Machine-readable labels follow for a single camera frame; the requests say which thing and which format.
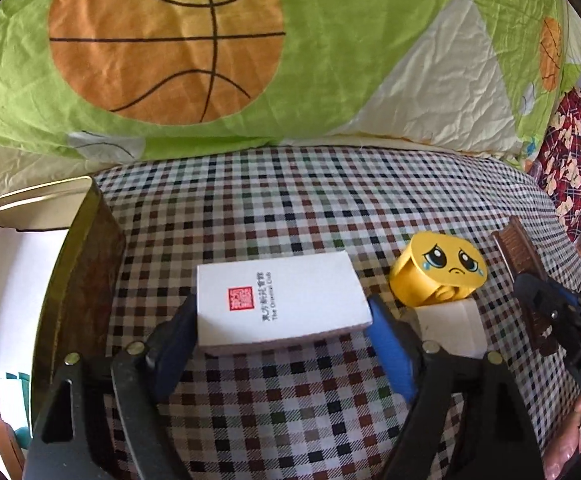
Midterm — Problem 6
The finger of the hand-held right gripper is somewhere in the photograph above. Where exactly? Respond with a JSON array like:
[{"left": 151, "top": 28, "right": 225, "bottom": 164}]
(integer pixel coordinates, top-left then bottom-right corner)
[
  {"left": 539, "top": 305, "right": 581, "bottom": 367},
  {"left": 513, "top": 272, "right": 581, "bottom": 312}
]

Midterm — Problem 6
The yellow face toy block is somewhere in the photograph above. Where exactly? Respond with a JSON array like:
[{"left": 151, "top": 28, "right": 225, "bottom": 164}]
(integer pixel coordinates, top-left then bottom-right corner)
[{"left": 389, "top": 232, "right": 488, "bottom": 309}]

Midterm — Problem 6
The red floral cloth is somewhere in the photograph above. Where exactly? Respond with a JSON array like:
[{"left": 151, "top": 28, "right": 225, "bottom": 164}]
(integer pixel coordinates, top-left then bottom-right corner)
[{"left": 525, "top": 87, "right": 581, "bottom": 242}]

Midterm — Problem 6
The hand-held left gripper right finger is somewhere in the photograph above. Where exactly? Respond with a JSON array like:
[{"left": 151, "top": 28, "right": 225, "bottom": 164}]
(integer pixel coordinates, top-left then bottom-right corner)
[{"left": 367, "top": 294, "right": 547, "bottom": 480}]

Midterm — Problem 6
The basketball print blanket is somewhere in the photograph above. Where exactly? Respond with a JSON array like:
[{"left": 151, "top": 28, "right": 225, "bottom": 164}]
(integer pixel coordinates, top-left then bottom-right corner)
[{"left": 0, "top": 0, "right": 581, "bottom": 207}]

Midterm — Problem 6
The gold metal tin box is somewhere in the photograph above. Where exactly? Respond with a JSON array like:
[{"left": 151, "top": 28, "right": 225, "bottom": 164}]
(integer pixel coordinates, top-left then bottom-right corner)
[{"left": 0, "top": 176, "right": 127, "bottom": 480}]

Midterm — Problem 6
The white box with red mark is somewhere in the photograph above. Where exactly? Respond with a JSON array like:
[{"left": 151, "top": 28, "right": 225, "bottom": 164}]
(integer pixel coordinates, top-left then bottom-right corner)
[{"left": 195, "top": 251, "right": 375, "bottom": 357}]

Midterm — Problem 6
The brown wooden comb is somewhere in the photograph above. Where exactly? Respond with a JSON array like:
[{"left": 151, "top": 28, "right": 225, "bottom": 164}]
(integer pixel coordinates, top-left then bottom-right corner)
[{"left": 491, "top": 215, "right": 567, "bottom": 357}]

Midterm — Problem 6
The person's right hand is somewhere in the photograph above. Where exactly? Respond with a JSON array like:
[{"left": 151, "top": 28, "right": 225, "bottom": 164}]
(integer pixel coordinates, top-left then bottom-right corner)
[{"left": 542, "top": 394, "right": 581, "bottom": 480}]

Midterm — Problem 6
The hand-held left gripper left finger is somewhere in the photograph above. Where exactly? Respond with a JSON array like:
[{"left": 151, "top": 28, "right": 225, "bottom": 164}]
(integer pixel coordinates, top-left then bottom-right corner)
[{"left": 30, "top": 292, "right": 199, "bottom": 480}]

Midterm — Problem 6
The checked cloth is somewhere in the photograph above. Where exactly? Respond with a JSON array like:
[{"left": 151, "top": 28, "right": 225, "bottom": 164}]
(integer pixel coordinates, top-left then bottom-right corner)
[{"left": 35, "top": 145, "right": 581, "bottom": 480}]

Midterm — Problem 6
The white toy block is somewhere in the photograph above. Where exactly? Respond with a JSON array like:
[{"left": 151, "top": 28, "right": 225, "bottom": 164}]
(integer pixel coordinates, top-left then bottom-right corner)
[{"left": 402, "top": 298, "right": 487, "bottom": 359}]

